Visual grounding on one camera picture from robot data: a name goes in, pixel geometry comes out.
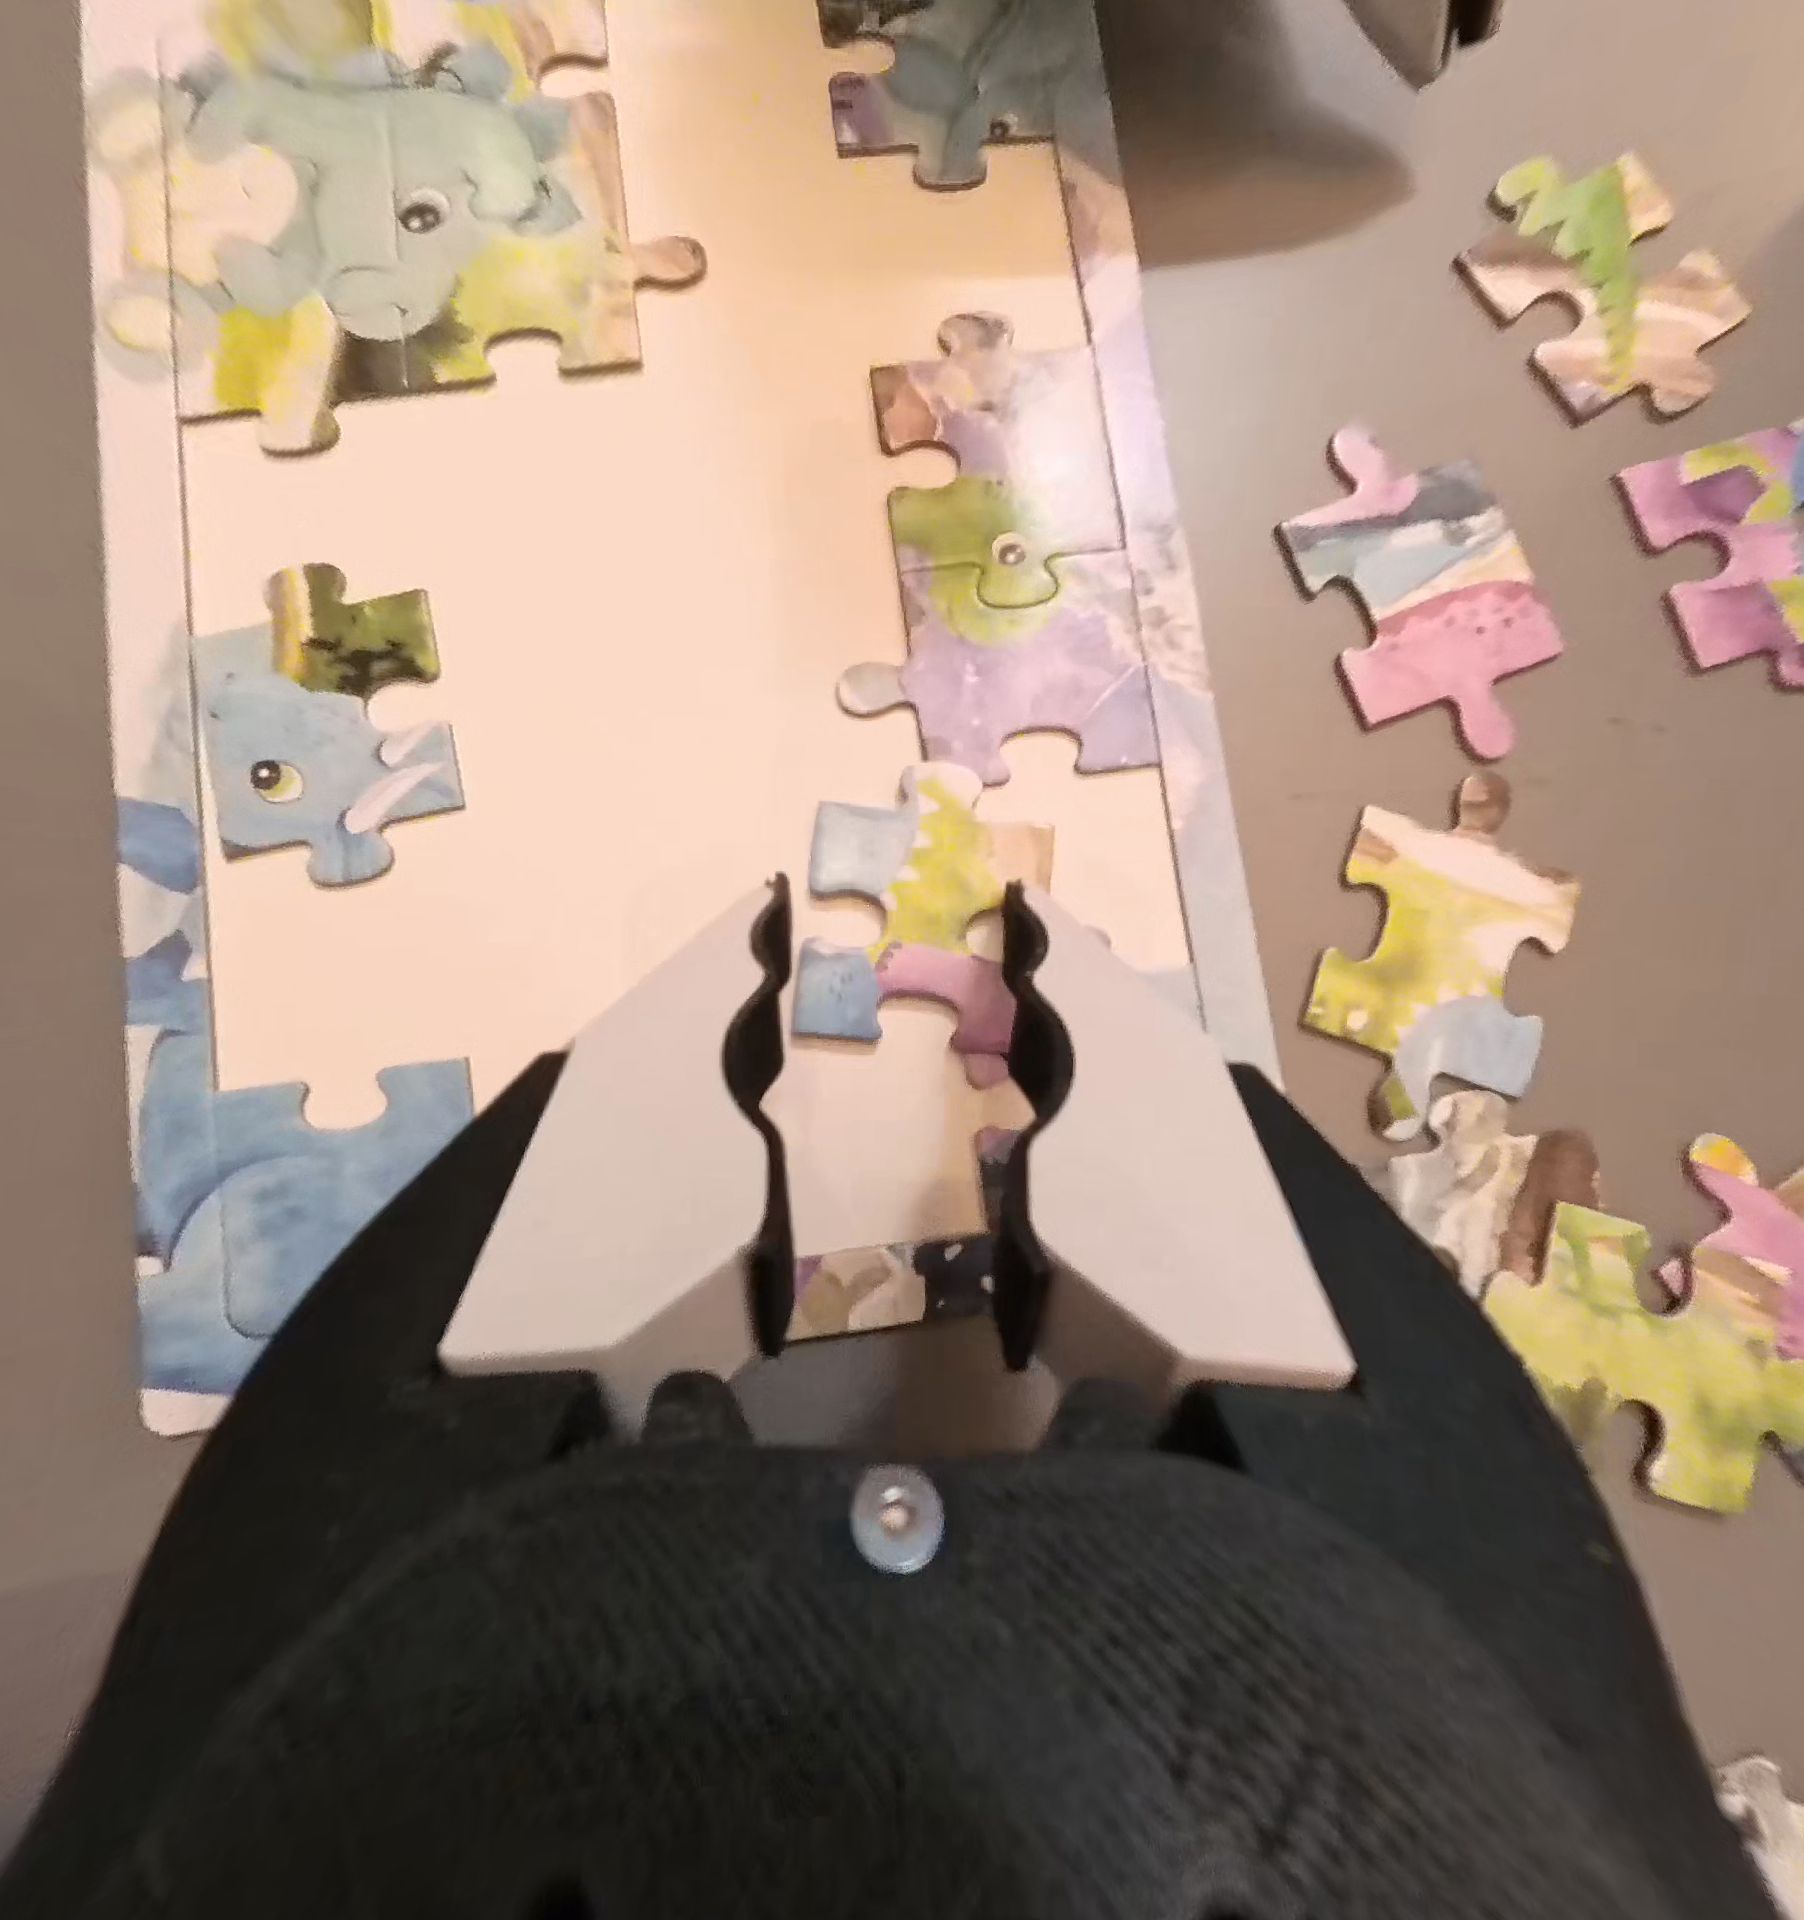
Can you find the blue dinosaur body puzzle piece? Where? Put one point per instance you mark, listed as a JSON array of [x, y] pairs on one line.
[[317, 1201]]

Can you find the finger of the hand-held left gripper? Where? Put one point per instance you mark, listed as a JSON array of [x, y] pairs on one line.
[[1397, 35]]

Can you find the purple green blue puzzle piece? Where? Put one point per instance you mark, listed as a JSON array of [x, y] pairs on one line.
[[921, 884]]

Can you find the green blue white puzzle piece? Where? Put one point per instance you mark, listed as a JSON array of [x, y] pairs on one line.
[[1444, 931]]

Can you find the blue triceratops puzzle piece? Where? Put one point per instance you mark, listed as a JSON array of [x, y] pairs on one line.
[[304, 780]]

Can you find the green dinosaur head puzzle piece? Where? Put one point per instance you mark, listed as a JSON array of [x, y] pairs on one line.
[[1021, 436]]

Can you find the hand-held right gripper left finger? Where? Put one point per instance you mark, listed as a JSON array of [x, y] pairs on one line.
[[602, 1230]]

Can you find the lavender green patch puzzle piece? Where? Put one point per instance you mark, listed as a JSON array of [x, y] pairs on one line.
[[1037, 675]]

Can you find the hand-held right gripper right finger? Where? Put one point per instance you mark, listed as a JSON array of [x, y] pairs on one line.
[[1189, 1245]]

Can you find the pink blue striped puzzle piece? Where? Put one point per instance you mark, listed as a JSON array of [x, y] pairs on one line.
[[1444, 629]]

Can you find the blue purple yellow puzzle piece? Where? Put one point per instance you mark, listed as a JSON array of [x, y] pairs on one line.
[[1743, 557]]

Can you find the green tail brown puzzle piece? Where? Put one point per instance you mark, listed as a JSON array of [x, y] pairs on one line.
[[1608, 303]]

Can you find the yellow green puzzle piece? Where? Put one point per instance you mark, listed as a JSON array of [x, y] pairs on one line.
[[1669, 1364]]

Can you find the grey brown puzzle piece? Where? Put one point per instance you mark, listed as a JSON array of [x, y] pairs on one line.
[[1500, 1201]]

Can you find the white jigsaw puzzle board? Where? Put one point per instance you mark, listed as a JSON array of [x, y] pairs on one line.
[[619, 629]]

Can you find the pink grey puzzle piece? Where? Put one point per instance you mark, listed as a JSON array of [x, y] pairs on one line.
[[1803, 1273]]

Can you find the teal purple puzzle piece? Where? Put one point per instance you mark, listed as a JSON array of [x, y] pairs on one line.
[[979, 75]]

